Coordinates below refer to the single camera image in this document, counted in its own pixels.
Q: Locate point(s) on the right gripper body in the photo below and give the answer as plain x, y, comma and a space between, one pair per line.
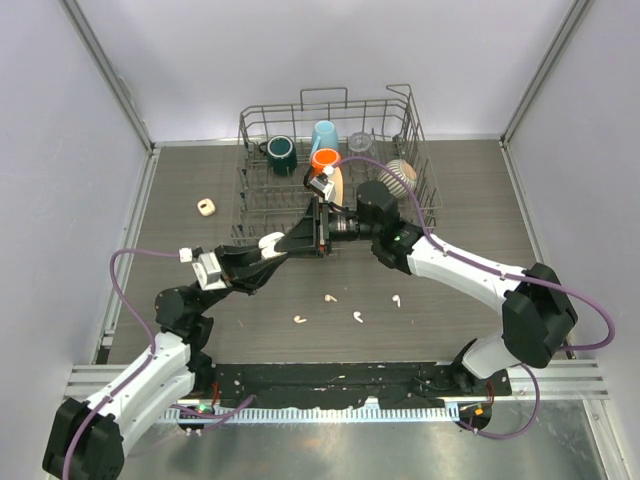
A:
347, 227

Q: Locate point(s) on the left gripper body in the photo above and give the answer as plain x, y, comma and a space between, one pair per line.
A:
229, 287

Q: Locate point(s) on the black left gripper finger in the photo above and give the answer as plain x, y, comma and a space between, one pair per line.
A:
234, 259
252, 280

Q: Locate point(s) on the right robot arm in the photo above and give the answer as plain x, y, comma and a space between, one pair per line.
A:
537, 314

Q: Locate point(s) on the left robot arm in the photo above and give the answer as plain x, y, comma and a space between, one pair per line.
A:
91, 439

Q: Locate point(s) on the beige earbud charging case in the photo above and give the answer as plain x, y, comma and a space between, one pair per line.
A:
206, 207

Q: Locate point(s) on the beige oval plate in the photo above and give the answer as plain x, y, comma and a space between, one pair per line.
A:
338, 190

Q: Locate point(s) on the orange mug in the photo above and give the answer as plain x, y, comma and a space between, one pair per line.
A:
319, 160

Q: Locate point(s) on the striped ceramic bowl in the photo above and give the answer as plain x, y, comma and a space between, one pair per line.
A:
399, 178

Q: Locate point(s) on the clear glass cup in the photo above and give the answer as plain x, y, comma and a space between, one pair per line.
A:
361, 144

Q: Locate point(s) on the dark green mug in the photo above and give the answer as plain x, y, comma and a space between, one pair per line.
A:
281, 154

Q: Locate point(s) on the light blue cup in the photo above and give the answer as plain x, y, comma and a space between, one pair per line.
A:
324, 136

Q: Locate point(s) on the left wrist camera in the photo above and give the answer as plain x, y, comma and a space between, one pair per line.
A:
206, 267

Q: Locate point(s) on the grey wire dish rack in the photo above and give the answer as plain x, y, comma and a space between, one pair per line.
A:
382, 137

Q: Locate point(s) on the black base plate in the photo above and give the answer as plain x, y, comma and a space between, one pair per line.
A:
339, 386

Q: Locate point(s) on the white slotted cable duct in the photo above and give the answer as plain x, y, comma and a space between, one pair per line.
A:
369, 413

